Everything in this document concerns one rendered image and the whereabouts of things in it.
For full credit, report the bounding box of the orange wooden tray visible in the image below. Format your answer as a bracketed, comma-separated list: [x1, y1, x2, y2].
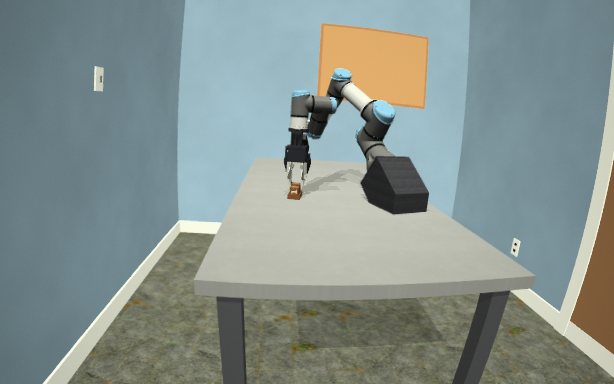
[287, 190, 302, 200]

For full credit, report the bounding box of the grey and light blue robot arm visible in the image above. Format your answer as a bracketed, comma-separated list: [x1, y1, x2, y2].
[290, 68, 395, 170]

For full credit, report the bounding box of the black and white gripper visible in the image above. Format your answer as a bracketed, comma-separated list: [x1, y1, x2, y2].
[284, 128, 311, 190]

